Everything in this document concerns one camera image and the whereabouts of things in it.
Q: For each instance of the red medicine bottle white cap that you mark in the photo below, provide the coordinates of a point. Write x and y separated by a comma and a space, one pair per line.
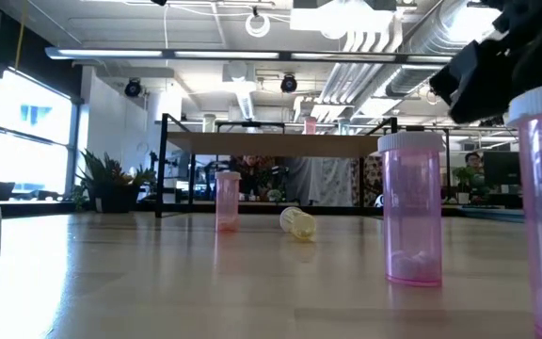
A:
310, 126

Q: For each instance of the wooden shelf black metal frame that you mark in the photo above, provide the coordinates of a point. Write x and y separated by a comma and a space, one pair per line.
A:
271, 143

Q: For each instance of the white patterned hanging cloth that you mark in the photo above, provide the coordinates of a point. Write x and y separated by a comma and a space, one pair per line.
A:
332, 181

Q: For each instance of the black computer monitor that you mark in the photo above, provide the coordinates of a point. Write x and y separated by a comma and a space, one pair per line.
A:
501, 168

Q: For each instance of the small green potted plant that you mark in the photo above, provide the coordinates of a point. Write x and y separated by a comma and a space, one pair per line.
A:
464, 176

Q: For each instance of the silver ventilation duct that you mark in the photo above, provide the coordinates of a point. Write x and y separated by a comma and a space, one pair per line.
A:
421, 56

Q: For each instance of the black aluminium rig frame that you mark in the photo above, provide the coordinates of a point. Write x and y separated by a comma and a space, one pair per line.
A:
181, 208

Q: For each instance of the small white flower pot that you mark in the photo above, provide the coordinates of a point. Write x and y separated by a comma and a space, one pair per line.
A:
275, 194

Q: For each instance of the green plant in dark pot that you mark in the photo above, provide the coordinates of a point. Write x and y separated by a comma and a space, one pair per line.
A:
111, 188

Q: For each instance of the long ceiling light bar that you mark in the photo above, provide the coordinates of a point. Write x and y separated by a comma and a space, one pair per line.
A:
224, 54

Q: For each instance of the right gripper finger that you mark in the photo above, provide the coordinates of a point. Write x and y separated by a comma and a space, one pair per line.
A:
478, 80

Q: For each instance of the large window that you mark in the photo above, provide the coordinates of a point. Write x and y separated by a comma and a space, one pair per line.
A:
31, 141

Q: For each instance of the grey hanging cloth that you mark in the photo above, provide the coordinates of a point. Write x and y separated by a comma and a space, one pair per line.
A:
299, 181

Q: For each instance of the person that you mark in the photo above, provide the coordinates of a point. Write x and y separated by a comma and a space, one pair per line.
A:
474, 161

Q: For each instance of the white ceiling pipes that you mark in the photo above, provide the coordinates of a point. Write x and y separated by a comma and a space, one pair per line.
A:
346, 80

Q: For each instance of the black ceiling spotlight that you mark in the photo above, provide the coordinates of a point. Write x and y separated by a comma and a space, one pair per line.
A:
289, 84
132, 88

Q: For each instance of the white ceiling unit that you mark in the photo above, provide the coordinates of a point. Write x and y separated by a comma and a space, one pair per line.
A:
341, 19

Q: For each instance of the floral patterned hanging cloth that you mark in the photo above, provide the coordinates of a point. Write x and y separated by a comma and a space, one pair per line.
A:
370, 179

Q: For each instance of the red patterned hanging cloth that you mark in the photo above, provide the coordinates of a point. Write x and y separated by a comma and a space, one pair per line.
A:
257, 169

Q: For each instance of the black and white ball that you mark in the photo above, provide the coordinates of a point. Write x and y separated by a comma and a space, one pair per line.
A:
378, 201

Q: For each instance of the pale yellow medicine bottle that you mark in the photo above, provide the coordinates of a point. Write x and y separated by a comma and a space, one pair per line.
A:
299, 225

